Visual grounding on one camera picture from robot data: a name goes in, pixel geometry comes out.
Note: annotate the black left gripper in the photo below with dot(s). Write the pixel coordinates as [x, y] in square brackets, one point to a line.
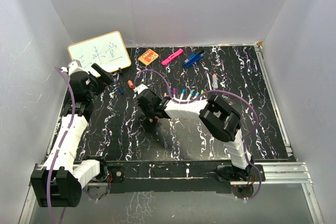
[105, 78]

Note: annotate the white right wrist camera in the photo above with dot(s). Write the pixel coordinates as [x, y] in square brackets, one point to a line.
[138, 89]

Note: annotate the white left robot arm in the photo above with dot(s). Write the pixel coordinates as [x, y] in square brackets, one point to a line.
[58, 183]

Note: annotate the pink clip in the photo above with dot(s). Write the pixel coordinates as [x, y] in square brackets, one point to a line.
[171, 57]

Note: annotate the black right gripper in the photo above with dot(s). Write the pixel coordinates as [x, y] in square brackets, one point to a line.
[143, 107]

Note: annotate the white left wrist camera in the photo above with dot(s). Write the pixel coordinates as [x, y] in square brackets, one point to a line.
[74, 66]

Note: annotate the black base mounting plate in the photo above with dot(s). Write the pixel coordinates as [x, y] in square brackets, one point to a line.
[181, 176]

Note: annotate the blue stapler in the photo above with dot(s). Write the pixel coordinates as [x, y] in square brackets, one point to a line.
[193, 58]

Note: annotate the red orange marker pen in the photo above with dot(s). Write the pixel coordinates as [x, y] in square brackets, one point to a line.
[152, 120]

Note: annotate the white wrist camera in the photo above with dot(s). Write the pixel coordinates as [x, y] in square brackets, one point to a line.
[138, 89]
[74, 66]

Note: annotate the thick orange highlighter pen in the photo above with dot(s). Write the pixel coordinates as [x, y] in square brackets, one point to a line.
[215, 81]

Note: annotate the orange highlighter cap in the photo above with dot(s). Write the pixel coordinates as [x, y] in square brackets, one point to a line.
[131, 85]

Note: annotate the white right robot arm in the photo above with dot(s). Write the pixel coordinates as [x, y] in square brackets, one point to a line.
[221, 120]

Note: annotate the small whiteboard with writing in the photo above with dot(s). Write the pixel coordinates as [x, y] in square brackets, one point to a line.
[108, 51]

